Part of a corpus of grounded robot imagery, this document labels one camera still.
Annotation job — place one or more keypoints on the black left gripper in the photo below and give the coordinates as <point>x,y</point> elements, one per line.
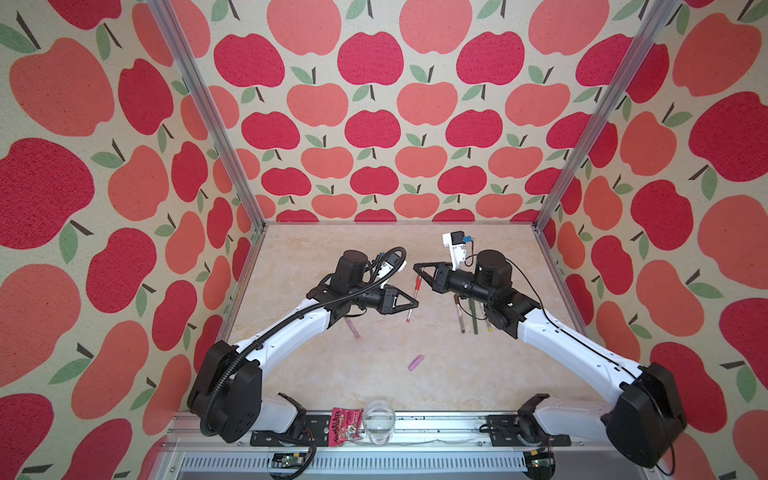
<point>387,297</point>

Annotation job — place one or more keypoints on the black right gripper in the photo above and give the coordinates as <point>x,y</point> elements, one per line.
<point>440,279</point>

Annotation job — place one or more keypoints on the pink pen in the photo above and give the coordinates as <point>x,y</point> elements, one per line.
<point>352,328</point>

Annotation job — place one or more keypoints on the green pen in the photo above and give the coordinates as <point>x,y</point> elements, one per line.
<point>473,313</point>

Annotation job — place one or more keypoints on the pink pen cap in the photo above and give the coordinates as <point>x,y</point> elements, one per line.
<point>415,362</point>

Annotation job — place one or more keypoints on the white silver pen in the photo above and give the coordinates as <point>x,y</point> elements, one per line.
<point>459,312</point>

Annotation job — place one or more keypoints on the red pen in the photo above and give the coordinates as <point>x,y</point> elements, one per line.
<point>414,295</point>

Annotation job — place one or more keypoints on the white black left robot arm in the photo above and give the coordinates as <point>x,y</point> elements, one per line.
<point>227,394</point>

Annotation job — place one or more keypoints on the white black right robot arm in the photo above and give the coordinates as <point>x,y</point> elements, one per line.
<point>640,411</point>

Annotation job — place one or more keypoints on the clear glass bowl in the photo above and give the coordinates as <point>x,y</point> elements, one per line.
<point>379,419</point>

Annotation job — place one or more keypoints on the pink snack packet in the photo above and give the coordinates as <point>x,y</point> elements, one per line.
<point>344,426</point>

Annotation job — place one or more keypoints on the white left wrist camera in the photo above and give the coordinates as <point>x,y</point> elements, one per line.
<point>385,264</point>

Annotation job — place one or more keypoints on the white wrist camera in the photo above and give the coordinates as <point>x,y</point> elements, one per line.
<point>385,264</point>
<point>457,242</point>

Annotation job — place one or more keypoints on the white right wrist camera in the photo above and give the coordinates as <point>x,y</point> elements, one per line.
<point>457,242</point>

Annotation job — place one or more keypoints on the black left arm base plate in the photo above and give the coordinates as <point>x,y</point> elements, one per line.
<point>307,428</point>

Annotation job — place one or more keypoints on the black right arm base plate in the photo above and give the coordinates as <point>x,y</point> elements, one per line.
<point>516,431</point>

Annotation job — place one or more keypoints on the aluminium right rear frame post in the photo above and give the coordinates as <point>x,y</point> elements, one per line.
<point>653,23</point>

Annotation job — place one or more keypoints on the aluminium frame post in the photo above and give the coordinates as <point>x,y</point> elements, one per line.
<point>170,27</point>
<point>653,23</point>

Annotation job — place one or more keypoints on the aluminium left rear frame post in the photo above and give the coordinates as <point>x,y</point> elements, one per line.
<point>170,27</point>

